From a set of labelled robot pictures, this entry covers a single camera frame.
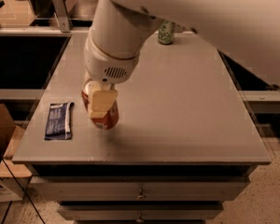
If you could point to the lower drawer knob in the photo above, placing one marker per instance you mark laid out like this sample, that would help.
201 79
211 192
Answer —
139 219

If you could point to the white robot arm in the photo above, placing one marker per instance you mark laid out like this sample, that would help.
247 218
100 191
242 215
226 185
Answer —
248 31

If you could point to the cardboard box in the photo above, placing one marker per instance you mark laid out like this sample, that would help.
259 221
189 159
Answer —
14 178

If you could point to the orange coke can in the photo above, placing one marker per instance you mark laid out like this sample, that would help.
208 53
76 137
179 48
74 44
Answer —
109 121

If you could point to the left metal bracket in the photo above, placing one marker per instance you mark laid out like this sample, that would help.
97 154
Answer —
61 15

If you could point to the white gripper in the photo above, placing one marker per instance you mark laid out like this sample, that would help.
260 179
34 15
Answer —
106 65

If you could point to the blue rxbar blueberry wrapper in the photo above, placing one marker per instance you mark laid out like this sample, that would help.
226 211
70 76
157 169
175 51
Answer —
58 126

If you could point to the upper drawer knob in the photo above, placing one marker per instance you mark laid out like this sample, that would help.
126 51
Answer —
141 195

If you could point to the drawer knob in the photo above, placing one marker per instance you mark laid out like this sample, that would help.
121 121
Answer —
139 219
141 195

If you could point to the green soda can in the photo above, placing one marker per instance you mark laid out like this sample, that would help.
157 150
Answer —
166 33

